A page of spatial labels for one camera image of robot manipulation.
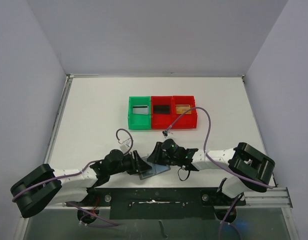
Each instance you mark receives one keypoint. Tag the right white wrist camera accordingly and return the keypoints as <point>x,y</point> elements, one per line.
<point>167,133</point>

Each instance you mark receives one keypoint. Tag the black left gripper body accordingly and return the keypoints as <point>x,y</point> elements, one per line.
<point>128,164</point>

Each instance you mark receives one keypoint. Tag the grey card holder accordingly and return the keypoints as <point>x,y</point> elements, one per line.
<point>155,169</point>

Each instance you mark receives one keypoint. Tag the aluminium table edge rail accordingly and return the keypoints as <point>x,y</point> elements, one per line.
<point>76,136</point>

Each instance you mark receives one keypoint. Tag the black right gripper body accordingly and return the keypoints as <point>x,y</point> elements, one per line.
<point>159,154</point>

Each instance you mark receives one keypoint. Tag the green plastic bin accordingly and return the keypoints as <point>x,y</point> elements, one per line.
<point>136,121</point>

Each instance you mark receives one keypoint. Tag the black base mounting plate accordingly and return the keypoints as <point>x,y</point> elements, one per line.
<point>111,205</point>

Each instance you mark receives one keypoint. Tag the right red plastic bin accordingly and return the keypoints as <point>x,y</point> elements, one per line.
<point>188,121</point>

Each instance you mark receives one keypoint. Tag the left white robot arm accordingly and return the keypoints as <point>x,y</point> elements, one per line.
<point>46,186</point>

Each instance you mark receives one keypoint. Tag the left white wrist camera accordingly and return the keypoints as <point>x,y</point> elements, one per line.
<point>126,145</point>

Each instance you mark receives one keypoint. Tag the red plastic bin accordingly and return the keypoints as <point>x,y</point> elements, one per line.
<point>161,121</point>
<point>188,121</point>

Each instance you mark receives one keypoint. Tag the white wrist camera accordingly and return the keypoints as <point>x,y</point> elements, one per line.
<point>126,145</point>
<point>167,133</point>

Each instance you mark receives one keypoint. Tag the middle red plastic bin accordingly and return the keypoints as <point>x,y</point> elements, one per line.
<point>161,121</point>

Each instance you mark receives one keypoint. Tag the silver VIP card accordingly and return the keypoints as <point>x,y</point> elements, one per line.
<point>140,109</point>

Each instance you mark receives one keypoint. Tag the front aluminium frame rail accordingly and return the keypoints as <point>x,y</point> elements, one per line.
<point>265,216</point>

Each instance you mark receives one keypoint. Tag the gold credit card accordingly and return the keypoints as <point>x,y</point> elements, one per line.
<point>183,109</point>

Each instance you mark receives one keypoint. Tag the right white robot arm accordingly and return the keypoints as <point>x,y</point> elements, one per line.
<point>250,168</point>

